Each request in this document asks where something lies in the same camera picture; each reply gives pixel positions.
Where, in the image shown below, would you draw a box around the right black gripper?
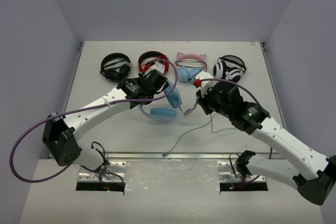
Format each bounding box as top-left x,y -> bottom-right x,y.
196,84 -> 232,119

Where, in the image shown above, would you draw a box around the large light blue headphones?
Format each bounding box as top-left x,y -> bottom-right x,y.
139,87 -> 182,123

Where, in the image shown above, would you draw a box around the green headphone cable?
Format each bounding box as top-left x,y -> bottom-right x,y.
162,98 -> 237,157

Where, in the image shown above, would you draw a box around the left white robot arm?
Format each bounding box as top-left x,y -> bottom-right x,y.
43,70 -> 168,172

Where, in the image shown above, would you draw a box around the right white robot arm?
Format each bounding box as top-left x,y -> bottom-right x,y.
194,78 -> 335,206

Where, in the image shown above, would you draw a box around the red headphones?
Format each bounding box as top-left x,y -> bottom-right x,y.
138,51 -> 169,73

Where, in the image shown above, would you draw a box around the black white striped headphones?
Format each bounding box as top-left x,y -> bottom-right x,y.
213,55 -> 247,83

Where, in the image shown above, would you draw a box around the pink cat ear headphones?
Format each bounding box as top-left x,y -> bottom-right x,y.
175,52 -> 207,83

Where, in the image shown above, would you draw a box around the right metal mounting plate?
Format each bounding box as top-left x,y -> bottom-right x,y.
217,161 -> 266,183

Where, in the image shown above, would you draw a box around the metal mounting plate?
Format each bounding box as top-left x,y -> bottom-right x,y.
217,161 -> 266,183
77,161 -> 127,183

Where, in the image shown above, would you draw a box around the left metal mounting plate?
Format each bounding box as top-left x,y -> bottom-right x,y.
77,161 -> 127,183

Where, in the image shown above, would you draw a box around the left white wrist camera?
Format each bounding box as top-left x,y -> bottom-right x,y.
144,61 -> 165,76

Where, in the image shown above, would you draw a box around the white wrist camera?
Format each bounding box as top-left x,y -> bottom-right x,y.
144,61 -> 165,76
193,71 -> 217,96

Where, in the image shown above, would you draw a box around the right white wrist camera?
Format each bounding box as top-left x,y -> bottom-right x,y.
193,71 -> 217,96

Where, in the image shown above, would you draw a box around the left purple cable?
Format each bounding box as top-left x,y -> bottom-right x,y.
9,56 -> 179,184

